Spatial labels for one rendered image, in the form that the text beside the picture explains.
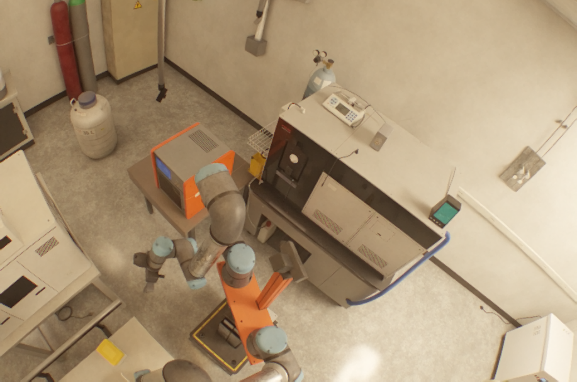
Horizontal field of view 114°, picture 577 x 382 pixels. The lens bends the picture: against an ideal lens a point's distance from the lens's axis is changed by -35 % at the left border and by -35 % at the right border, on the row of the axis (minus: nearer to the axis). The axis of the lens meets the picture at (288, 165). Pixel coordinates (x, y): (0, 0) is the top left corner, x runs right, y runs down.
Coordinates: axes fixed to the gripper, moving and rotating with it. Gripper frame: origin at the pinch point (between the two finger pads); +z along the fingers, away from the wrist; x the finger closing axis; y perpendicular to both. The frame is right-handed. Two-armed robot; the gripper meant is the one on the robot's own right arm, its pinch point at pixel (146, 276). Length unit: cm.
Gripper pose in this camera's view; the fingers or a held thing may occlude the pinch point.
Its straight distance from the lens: 141.7
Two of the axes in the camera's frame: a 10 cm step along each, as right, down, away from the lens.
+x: -2.7, -6.8, 6.8
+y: 7.8, 2.6, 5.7
